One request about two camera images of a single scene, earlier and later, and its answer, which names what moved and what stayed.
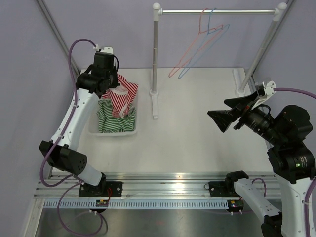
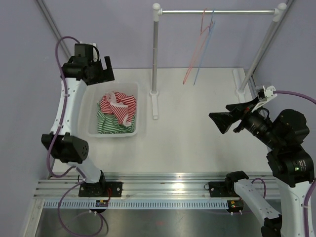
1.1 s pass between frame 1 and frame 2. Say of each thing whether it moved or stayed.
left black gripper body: moved
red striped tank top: moved
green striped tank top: stayed
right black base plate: stayed
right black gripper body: stayed
